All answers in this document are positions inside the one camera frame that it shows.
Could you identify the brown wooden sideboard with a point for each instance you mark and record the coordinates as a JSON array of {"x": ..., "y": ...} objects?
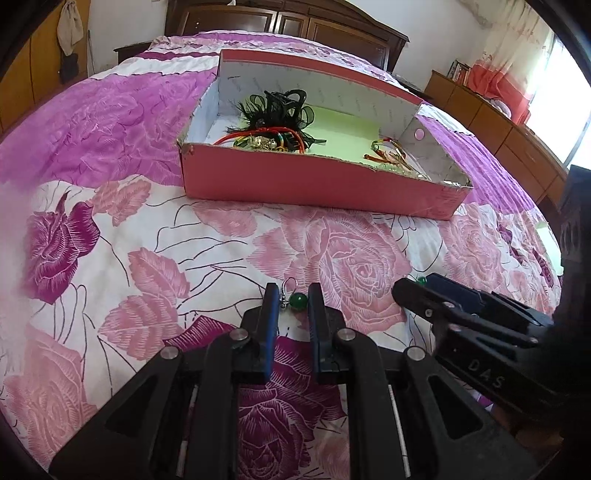
[{"x": 489, "y": 124}]

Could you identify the floral pink purple blanket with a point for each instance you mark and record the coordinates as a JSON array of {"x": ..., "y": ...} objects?
[{"x": 138, "y": 230}]

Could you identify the beige hanging cloth bag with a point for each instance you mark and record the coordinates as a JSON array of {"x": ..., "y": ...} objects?
[{"x": 70, "y": 27}]

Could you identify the row of books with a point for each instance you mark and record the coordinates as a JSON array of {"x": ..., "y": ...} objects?
[{"x": 459, "y": 71}]

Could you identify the brown wooden wardrobe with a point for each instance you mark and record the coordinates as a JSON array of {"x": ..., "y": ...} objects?
[{"x": 27, "y": 69}]

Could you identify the pink orange curtain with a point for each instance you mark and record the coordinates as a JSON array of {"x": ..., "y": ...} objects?
[{"x": 512, "y": 60}]

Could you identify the black ribbon hair accessory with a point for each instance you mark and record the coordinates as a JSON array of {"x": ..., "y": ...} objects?
[{"x": 277, "y": 108}]

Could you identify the pink cardboard box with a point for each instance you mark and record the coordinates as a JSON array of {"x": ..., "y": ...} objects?
[{"x": 323, "y": 184}]

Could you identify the bright window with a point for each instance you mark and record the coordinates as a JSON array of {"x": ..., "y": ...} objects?
[{"x": 554, "y": 101}]

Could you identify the black hanging pouch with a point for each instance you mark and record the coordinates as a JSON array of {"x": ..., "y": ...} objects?
[{"x": 70, "y": 69}]

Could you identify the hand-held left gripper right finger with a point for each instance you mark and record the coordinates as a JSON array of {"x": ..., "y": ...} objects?
[{"x": 318, "y": 332}]

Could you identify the dark wooden nightstand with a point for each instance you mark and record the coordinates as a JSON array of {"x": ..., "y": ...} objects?
[{"x": 131, "y": 51}]

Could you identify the dark wooden headboard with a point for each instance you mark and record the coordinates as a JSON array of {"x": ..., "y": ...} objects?
[{"x": 295, "y": 23}]

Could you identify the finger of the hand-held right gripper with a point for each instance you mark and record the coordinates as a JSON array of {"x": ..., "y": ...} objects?
[
  {"x": 415, "y": 295},
  {"x": 461, "y": 290}
]

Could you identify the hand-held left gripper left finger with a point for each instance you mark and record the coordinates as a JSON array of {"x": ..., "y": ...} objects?
[{"x": 270, "y": 332}]

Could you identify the light green paper sheet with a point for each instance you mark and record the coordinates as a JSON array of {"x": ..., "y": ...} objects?
[{"x": 346, "y": 129}]

